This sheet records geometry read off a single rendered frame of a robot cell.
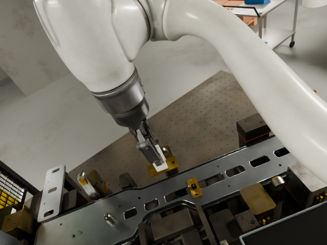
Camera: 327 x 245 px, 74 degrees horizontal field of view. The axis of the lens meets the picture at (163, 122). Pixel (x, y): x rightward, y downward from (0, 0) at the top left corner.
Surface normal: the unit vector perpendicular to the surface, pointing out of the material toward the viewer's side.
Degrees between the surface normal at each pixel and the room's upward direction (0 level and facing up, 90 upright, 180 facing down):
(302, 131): 51
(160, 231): 0
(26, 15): 90
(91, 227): 0
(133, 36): 93
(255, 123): 0
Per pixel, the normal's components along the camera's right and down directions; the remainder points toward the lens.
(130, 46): 0.88, 0.25
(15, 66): 0.55, 0.44
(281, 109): -0.80, -0.07
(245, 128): -0.27, -0.71
